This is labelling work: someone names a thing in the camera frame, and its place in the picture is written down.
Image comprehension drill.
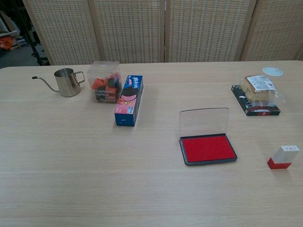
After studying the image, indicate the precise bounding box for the clear box of coffee capsules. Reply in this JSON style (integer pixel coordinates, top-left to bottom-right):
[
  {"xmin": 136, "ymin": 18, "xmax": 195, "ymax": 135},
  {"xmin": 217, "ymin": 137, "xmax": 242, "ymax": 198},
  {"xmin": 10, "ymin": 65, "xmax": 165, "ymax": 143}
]
[{"xmin": 87, "ymin": 61, "xmax": 123, "ymax": 104}]

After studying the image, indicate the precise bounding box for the blue sandwich cookie box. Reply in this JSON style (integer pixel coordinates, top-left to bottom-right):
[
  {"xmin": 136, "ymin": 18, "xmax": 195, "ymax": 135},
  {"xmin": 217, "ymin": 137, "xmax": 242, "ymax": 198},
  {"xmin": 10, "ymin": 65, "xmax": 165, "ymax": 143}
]
[{"xmin": 114, "ymin": 75, "xmax": 144, "ymax": 127}]

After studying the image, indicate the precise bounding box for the red ink pad clear lid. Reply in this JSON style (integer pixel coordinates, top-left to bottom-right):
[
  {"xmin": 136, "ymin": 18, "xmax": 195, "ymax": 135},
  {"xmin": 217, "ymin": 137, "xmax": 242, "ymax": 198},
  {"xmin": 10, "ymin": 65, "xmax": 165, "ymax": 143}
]
[{"xmin": 178, "ymin": 107, "xmax": 238, "ymax": 166}]

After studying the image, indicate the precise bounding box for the red and white stamp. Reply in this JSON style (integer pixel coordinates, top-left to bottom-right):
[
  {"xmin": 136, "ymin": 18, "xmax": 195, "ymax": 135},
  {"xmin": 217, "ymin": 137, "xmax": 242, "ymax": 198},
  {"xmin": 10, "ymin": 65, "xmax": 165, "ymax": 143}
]
[{"xmin": 267, "ymin": 145, "xmax": 300, "ymax": 170}]

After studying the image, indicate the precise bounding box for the wooden rattan folding screen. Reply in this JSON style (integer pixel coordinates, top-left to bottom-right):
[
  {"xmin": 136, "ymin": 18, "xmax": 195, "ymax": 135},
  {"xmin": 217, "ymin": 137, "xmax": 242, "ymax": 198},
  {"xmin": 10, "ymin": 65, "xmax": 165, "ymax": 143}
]
[{"xmin": 22, "ymin": 0, "xmax": 303, "ymax": 66}]

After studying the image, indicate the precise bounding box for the black tripod stand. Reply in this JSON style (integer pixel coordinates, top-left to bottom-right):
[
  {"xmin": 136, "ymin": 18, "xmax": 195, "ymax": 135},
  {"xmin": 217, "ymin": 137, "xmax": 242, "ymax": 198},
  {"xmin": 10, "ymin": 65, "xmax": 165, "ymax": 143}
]
[{"xmin": 14, "ymin": 0, "xmax": 49, "ymax": 66}]

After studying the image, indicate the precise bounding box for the steel gooseneck pitcher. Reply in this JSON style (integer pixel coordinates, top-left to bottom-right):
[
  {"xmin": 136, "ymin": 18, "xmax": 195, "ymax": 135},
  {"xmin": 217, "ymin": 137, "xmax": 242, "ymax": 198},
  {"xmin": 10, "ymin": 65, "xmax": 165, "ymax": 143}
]
[{"xmin": 32, "ymin": 68, "xmax": 85, "ymax": 97}]

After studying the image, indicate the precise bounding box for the packaged cake in black tray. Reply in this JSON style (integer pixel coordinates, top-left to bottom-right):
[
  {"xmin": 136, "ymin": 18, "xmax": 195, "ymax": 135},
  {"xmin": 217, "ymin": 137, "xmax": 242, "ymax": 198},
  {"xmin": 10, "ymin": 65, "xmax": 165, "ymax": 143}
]
[{"xmin": 231, "ymin": 75, "xmax": 285, "ymax": 117}]

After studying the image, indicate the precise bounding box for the orange bag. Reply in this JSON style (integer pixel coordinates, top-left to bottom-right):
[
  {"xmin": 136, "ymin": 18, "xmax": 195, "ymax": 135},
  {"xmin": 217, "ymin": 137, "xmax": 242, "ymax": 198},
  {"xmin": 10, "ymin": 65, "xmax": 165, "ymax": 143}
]
[{"xmin": 0, "ymin": 37, "xmax": 12, "ymax": 49}]

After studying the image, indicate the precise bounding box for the white round cable grommet cover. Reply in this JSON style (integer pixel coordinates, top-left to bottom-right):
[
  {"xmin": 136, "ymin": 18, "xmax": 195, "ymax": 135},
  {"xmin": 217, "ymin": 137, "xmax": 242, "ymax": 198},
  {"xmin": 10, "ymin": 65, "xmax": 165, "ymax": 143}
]
[{"xmin": 262, "ymin": 67, "xmax": 284, "ymax": 77}]

